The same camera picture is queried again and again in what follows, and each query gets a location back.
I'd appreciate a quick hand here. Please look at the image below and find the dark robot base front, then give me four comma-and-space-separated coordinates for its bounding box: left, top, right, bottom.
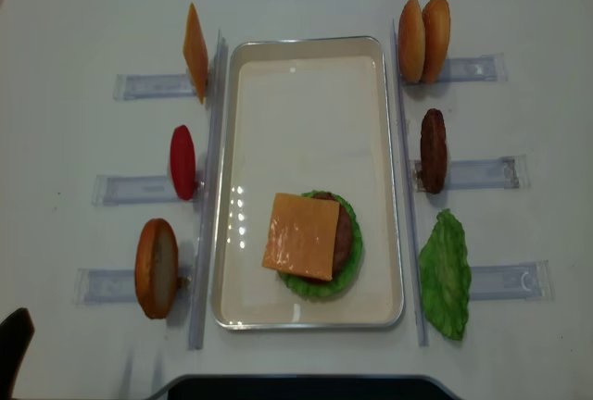
166, 375, 458, 400

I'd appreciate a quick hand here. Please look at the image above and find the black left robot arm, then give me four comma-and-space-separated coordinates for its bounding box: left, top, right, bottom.
0, 307, 35, 399

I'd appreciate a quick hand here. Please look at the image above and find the orange cheese slice on burger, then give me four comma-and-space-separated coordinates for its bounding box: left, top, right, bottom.
261, 193, 340, 281

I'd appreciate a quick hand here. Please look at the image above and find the brown meat patty on tray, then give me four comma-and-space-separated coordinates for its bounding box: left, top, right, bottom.
310, 193, 356, 275

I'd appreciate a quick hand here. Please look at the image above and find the green lettuce leaf on tray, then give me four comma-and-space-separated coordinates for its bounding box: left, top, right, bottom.
277, 190, 363, 301

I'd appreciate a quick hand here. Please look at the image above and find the red tomato slice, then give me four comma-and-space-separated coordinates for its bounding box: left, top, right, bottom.
170, 125, 196, 200

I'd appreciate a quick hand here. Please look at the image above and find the upright brown meat patty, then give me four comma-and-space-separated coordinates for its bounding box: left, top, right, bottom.
421, 108, 448, 194

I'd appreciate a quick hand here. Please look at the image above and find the upright orange cheese slice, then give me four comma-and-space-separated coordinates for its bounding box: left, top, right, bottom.
183, 3, 208, 104

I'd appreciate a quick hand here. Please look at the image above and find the upright green lettuce leaf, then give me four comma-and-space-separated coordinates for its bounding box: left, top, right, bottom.
419, 208, 472, 341

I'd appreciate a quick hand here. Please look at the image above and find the clear holder under tomato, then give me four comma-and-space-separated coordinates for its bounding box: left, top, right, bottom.
92, 175, 181, 206

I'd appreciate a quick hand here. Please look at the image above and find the clear holder under cheese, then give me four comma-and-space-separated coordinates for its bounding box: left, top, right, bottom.
113, 74, 196, 101

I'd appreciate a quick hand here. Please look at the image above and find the clear holder under lettuce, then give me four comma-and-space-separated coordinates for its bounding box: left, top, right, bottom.
470, 260, 554, 301

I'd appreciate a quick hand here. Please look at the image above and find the cream rectangular metal tray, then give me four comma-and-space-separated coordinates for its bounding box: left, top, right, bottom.
211, 36, 404, 331

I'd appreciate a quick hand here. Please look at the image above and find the clear holder under patty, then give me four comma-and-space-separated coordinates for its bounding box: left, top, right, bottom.
443, 155, 530, 191

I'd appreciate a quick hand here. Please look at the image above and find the bottom bun slice left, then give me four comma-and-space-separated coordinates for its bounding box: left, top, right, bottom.
134, 219, 179, 319

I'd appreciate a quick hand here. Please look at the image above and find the clear holder under buns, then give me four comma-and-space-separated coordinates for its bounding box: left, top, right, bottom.
437, 53, 508, 83

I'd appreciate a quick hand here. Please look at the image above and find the clear holder under bottom bun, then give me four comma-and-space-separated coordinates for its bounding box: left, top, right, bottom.
73, 269, 137, 305

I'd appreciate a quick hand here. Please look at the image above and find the left clear plastic rail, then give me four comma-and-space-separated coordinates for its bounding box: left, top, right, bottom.
188, 31, 228, 350

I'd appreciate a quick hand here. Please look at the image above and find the clear plastic rail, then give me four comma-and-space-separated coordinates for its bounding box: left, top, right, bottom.
391, 20, 429, 347
188, 31, 228, 350

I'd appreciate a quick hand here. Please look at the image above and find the right clear plastic rail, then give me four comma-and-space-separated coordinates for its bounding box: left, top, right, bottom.
391, 20, 429, 347

